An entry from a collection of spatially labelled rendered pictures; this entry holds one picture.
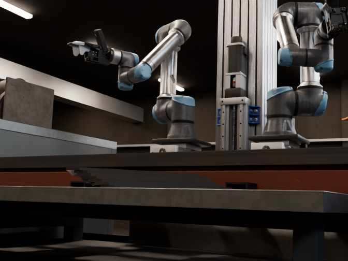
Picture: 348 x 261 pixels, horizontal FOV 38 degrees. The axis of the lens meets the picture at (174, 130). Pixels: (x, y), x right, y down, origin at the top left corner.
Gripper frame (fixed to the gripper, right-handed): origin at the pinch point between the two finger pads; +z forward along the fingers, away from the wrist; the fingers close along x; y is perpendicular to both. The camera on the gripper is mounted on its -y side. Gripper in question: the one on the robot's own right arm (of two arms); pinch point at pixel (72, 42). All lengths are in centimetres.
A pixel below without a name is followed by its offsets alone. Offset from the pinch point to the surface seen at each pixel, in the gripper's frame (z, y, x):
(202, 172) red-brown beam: 20, 48, -129
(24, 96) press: -144, -6, 480
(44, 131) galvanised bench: 7.9, 42.9, 1.1
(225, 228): -41, 73, -73
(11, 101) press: -124, 5, 471
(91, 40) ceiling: -334, -150, 686
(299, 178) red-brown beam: 12, 47, -150
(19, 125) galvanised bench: 21.1, 41.4, -4.0
